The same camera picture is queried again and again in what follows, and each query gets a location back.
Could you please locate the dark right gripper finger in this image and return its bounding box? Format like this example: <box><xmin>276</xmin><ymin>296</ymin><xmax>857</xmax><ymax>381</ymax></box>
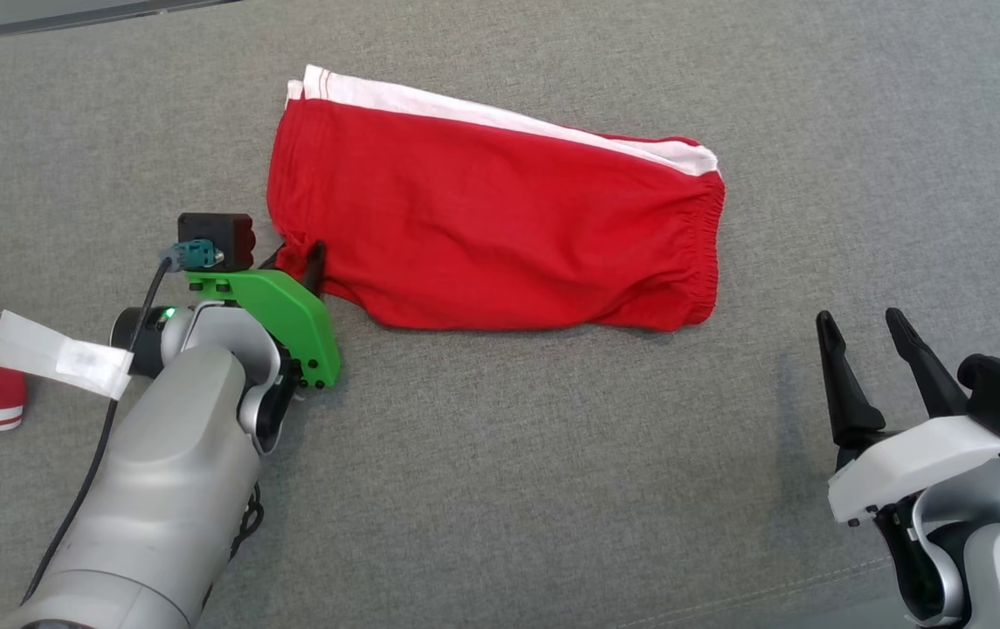
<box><xmin>816</xmin><ymin>310</ymin><xmax>889</xmax><ymax>451</ymax></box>
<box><xmin>884</xmin><ymin>308</ymin><xmax>970</xmax><ymax>418</ymax></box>

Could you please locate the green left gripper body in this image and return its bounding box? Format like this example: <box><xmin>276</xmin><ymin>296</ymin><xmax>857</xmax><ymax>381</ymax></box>
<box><xmin>185</xmin><ymin>269</ymin><xmax>341</xmax><ymax>390</ymax></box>

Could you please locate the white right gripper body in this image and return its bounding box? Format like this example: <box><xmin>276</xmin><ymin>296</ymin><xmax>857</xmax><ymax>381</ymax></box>
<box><xmin>827</xmin><ymin>415</ymin><xmax>1000</xmax><ymax>525</ymax></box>

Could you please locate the red shorts white side stripe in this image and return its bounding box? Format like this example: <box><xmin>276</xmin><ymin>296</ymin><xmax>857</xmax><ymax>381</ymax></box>
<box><xmin>266</xmin><ymin>64</ymin><xmax>726</xmax><ymax>333</ymax></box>

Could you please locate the teal cable connector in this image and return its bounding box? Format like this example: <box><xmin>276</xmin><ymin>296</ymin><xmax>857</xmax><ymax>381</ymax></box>
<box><xmin>159</xmin><ymin>240</ymin><xmax>225</xmax><ymax>273</ymax></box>

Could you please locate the black left arm cable bundle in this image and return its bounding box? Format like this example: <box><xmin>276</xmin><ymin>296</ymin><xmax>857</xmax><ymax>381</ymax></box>
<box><xmin>227</xmin><ymin>482</ymin><xmax>266</xmax><ymax>562</ymax></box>

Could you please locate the black left camera cable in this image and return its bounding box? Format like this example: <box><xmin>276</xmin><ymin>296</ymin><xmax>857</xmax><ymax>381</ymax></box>
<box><xmin>21</xmin><ymin>253</ymin><xmax>177</xmax><ymax>605</ymax></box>

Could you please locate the white cable label tag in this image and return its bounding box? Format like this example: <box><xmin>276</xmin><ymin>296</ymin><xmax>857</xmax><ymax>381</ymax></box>
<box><xmin>0</xmin><ymin>312</ymin><xmax>134</xmax><ymax>401</ymax></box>

